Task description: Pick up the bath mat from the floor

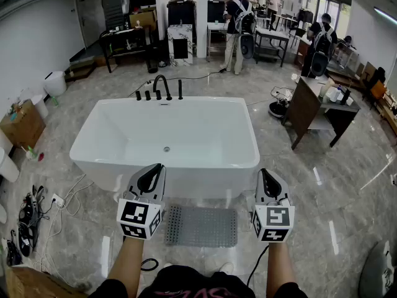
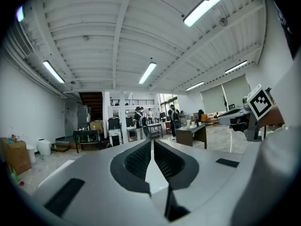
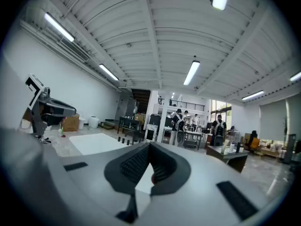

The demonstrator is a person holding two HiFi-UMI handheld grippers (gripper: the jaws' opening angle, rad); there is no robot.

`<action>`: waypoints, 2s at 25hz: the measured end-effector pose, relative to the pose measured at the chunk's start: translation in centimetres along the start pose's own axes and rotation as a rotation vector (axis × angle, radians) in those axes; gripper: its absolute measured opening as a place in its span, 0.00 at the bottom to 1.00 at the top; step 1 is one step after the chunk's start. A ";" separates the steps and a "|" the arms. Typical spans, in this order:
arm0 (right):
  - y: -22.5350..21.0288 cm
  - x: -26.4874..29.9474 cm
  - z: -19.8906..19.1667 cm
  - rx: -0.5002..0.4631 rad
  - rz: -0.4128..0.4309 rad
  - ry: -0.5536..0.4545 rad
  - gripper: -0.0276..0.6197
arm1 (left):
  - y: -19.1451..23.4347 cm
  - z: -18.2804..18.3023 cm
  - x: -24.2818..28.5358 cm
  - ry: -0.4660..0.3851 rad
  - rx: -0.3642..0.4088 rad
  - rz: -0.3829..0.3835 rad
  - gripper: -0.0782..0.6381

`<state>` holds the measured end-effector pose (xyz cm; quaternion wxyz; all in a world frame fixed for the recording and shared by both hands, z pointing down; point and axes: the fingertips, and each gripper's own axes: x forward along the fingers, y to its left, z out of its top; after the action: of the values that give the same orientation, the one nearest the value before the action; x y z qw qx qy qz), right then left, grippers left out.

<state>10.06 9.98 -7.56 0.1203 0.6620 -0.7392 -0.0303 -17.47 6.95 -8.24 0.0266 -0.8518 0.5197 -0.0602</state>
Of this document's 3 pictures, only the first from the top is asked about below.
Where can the white round fixture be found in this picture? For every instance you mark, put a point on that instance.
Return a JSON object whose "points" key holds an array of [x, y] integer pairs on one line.
{"points": [[7, 166]]}

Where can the ceiling strip light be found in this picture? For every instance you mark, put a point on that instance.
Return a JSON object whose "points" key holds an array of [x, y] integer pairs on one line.
{"points": [[386, 13]]}

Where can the pile of black gear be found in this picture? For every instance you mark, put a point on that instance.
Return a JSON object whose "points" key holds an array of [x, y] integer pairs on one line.
{"points": [[28, 222]]}

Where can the person's right white shoe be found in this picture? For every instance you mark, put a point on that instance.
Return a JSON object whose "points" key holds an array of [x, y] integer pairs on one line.
{"points": [[227, 267]]}

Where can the black bottle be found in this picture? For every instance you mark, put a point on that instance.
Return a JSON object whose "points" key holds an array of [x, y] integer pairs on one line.
{"points": [[345, 97]]}

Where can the tall black rack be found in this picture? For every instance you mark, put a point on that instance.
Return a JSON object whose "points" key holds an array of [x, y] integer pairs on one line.
{"points": [[113, 8]]}

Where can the white bathtub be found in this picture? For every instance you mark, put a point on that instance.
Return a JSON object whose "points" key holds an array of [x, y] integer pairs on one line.
{"points": [[173, 126]]}

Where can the orange chair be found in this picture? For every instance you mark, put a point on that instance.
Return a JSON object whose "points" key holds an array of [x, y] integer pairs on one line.
{"points": [[378, 92]]}

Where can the wooden bench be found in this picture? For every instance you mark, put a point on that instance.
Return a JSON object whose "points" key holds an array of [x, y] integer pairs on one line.
{"points": [[387, 110]]}

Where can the grey padded seat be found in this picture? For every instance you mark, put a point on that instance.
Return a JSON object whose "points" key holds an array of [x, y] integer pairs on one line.
{"points": [[375, 275]]}

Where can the black cabinet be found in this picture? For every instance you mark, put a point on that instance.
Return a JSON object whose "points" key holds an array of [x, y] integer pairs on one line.
{"points": [[181, 12]]}

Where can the brown cardboard box with clutter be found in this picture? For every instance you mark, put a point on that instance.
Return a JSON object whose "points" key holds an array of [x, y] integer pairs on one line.
{"points": [[24, 129]]}

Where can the person's left forearm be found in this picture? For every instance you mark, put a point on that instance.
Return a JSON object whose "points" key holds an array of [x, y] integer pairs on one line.
{"points": [[125, 262]]}

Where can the black chair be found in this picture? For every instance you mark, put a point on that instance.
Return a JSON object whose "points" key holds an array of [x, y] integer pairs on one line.
{"points": [[379, 73]]}

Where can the marble pedestal cabinet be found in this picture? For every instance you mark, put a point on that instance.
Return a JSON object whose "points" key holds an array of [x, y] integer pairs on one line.
{"points": [[180, 45]]}

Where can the grey perforated bath mat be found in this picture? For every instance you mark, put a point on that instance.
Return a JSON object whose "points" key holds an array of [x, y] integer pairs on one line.
{"points": [[201, 227]]}

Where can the green and red brushes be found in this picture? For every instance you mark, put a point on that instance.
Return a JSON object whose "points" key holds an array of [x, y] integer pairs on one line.
{"points": [[32, 154]]}

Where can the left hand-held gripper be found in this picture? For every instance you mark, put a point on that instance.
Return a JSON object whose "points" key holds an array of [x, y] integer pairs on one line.
{"points": [[139, 216]]}

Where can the large white bin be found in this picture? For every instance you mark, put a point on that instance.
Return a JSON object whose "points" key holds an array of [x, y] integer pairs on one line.
{"points": [[56, 84]]}

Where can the black faucet knob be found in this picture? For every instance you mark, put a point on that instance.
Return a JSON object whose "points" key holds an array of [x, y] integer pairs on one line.
{"points": [[147, 95], [158, 95], [138, 95]]}

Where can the black metal table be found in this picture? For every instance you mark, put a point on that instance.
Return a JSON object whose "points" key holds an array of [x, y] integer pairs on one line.
{"points": [[124, 34]]}

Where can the green bottle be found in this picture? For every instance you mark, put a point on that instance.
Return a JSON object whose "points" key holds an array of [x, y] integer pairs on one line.
{"points": [[54, 101]]}

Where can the grey marble floor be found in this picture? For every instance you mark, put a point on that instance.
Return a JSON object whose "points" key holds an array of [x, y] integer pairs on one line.
{"points": [[310, 213]]}

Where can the person's black printed shirt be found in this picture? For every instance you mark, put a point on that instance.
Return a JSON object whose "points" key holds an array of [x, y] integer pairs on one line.
{"points": [[192, 282]]}

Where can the open cardboard box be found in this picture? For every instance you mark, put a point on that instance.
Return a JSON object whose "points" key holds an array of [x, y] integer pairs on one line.
{"points": [[142, 19]]}

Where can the person's right forearm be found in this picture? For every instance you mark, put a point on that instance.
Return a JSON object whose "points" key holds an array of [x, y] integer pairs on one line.
{"points": [[280, 265]]}

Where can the white table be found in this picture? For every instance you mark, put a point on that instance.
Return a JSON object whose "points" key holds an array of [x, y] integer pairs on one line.
{"points": [[217, 26]]}

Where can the grey metal table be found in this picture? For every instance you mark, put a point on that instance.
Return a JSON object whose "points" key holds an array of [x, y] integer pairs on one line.
{"points": [[271, 35]]}

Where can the black waste bin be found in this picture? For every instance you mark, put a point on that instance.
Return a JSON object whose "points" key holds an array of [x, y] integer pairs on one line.
{"points": [[152, 67]]}

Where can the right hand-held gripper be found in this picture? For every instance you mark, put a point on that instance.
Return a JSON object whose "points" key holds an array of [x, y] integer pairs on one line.
{"points": [[276, 220]]}

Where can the black curved faucet spout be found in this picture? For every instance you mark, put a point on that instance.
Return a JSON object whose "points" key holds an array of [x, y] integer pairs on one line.
{"points": [[161, 79]]}

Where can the black hand shower wand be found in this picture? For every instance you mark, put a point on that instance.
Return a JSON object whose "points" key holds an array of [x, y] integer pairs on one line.
{"points": [[180, 88]]}

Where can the small white bin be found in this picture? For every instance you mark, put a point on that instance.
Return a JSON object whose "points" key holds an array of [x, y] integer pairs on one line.
{"points": [[41, 105]]}

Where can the dark wooden desk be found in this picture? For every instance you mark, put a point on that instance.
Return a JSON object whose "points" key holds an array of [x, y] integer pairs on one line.
{"points": [[302, 110]]}

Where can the white jug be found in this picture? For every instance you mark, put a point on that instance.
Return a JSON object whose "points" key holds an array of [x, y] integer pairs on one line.
{"points": [[326, 88]]}

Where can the white power strip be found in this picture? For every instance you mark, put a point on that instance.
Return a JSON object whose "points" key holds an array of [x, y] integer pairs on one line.
{"points": [[57, 200]]}

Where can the dark step platform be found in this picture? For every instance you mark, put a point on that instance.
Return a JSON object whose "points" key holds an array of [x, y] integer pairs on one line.
{"points": [[79, 70]]}

